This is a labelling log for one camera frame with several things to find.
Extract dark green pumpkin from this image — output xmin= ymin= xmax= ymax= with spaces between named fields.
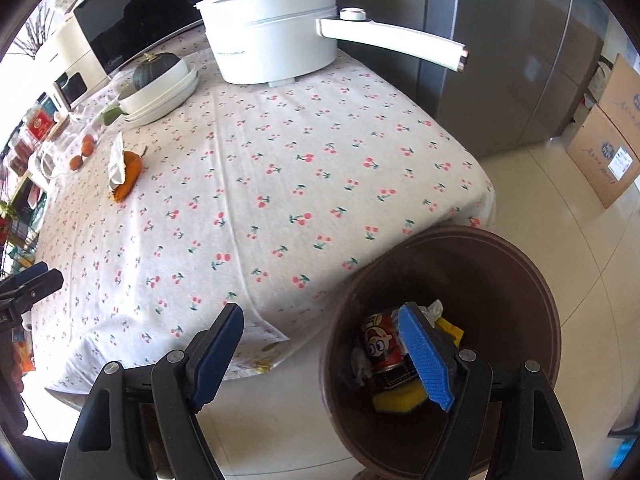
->
xmin=132 ymin=52 xmax=181 ymax=90

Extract stacked white plates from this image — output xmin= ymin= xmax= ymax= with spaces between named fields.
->
xmin=122 ymin=67 xmax=199 ymax=126

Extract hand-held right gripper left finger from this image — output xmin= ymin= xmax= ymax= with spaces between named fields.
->
xmin=59 ymin=302 xmax=246 ymax=480

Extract wire shelf rack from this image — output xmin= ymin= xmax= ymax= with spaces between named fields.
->
xmin=0 ymin=175 xmax=46 ymax=271

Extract black microwave oven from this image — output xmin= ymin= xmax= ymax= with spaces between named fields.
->
xmin=72 ymin=0 xmax=296 ymax=76

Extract red box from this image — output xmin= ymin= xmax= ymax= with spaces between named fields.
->
xmin=27 ymin=112 xmax=57 ymax=141

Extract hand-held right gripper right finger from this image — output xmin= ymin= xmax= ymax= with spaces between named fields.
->
xmin=397 ymin=301 xmax=585 ymax=480

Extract white pitcher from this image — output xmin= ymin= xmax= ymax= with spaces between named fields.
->
xmin=27 ymin=140 xmax=63 ymax=186

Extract white tissue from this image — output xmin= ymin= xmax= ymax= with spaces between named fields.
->
xmin=350 ymin=345 xmax=372 ymax=387

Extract cherry print tablecloth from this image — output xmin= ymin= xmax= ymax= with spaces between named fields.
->
xmin=37 ymin=35 xmax=496 ymax=411

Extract white plastic bag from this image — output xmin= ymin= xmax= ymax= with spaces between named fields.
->
xmin=419 ymin=300 xmax=446 ymax=324

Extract large cardboard box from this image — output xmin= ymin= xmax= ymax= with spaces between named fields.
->
xmin=566 ymin=105 xmax=640 ymax=209

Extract white paper wrapper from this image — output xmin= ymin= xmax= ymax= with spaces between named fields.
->
xmin=107 ymin=132 xmax=126 ymax=192

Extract grey refrigerator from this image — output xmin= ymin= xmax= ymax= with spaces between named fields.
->
xmin=335 ymin=0 xmax=608 ymax=161

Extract brown round bin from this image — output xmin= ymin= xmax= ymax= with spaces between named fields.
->
xmin=320 ymin=226 xmax=561 ymax=480

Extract yellow sponge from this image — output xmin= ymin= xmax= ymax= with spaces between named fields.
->
xmin=372 ymin=379 xmax=432 ymax=414

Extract red drink can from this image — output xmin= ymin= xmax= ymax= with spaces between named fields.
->
xmin=361 ymin=311 xmax=410 ymax=392

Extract small cardboard box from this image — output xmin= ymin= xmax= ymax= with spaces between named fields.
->
xmin=597 ymin=54 xmax=640 ymax=126

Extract yellow wrapper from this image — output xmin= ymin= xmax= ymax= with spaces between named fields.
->
xmin=432 ymin=317 xmax=465 ymax=349

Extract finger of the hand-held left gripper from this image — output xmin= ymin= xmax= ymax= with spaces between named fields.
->
xmin=0 ymin=261 xmax=49 ymax=287
xmin=0 ymin=269 xmax=64 ymax=318

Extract bare dry twigs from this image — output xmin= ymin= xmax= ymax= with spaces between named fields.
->
xmin=22 ymin=5 xmax=56 ymax=56

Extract white bowl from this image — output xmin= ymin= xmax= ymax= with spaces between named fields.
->
xmin=118 ymin=57 xmax=188 ymax=113

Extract white countertop appliance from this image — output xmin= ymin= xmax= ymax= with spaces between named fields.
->
xmin=37 ymin=22 xmax=108 ymax=111

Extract blue plastic packet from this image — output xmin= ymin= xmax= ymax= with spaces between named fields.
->
xmin=607 ymin=427 xmax=640 ymax=471

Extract white electric pot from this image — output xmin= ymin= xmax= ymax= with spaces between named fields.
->
xmin=194 ymin=0 xmax=469 ymax=86

